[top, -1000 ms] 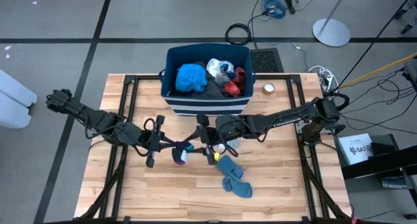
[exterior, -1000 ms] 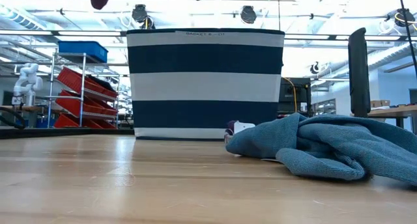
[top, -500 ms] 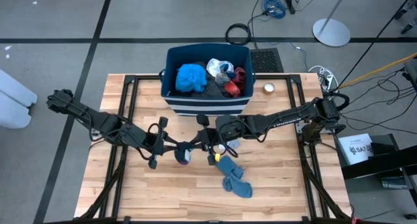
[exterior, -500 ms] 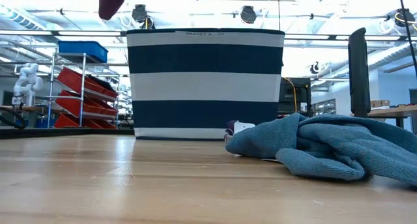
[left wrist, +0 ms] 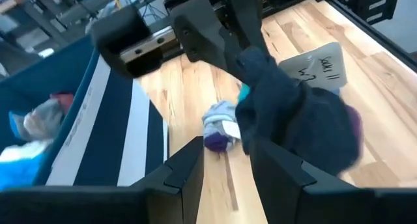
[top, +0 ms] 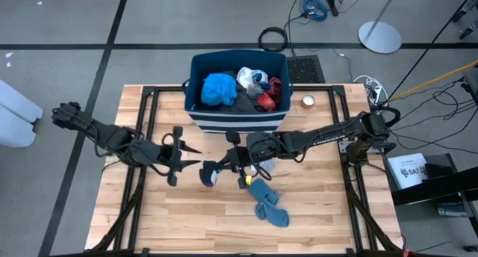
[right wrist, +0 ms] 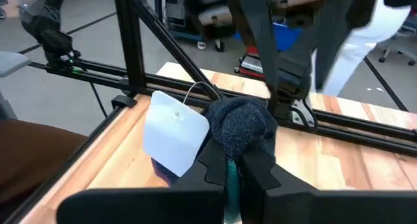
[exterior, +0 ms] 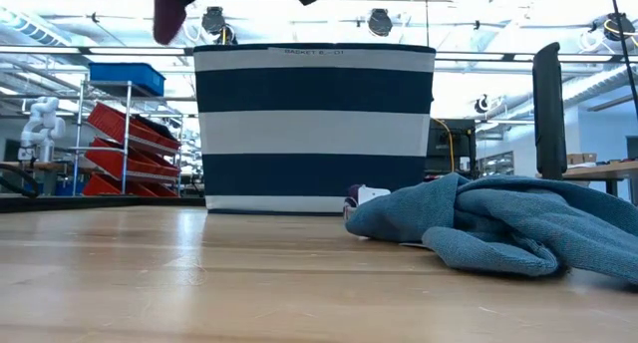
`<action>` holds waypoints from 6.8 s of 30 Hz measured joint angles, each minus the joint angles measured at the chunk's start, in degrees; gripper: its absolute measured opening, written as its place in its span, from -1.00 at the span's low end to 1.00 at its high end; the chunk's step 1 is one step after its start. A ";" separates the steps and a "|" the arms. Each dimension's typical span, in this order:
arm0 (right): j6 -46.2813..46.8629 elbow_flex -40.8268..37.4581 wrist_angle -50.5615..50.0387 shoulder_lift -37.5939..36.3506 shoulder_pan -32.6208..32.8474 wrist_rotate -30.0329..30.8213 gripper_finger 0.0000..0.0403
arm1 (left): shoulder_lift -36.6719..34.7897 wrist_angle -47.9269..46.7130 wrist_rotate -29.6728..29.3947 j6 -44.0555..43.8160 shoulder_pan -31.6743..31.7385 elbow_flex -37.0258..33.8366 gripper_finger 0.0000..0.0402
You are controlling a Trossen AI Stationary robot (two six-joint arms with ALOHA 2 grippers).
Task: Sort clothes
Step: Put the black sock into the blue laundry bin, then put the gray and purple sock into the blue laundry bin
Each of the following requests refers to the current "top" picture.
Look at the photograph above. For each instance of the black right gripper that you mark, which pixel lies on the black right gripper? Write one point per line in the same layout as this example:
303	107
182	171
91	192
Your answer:
254	148

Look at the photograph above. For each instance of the black power strip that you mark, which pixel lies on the black power strip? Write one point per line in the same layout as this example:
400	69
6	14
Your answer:
332	6

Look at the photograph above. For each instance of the white printed box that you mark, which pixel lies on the white printed box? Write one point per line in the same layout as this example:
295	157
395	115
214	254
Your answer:
405	171

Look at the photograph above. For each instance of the navy white striped fabric basket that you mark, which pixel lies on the navy white striped fabric basket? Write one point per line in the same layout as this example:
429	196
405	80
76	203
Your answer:
235	123

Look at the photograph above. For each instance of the grey round-base floor stand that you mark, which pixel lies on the grey round-base floor stand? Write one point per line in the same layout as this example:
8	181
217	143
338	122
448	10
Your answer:
379	36

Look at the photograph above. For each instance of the turquoise shirt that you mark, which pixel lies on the turquoise shirt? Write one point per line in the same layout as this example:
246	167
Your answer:
218	89

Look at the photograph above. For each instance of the black cart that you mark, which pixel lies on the black cart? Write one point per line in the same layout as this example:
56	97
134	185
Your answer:
440	188

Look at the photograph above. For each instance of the grey beige blue-toed sock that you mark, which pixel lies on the grey beige blue-toed sock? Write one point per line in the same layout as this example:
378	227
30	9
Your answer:
255	87

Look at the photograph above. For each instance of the coral red sock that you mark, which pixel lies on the coral red sock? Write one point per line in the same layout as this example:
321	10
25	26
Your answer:
266	102

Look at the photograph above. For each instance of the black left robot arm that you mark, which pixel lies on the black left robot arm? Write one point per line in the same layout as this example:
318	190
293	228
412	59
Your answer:
112	137

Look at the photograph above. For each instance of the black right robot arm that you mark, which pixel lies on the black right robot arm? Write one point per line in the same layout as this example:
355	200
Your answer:
336	132

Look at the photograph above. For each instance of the black table frame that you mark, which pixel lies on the black table frame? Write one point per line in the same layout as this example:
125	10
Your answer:
148	91

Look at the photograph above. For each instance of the small tape roll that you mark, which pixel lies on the small tape roll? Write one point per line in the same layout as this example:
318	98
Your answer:
308	101

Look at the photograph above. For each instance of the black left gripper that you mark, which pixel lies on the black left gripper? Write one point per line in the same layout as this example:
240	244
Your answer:
175	156

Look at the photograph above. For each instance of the white sock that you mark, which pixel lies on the white sock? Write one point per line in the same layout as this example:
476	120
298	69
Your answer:
244	75

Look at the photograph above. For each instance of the light blue sock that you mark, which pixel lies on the light blue sock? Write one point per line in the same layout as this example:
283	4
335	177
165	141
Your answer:
269	202

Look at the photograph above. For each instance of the dark grey trousers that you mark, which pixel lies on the dark grey trousers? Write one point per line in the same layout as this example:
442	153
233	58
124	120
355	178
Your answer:
242	102

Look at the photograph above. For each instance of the white rounded foam block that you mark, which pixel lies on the white rounded foam block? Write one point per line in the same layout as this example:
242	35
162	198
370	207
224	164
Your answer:
15	115

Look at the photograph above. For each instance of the maroon shirt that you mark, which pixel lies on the maroon shirt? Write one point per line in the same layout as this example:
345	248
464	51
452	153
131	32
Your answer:
275	87

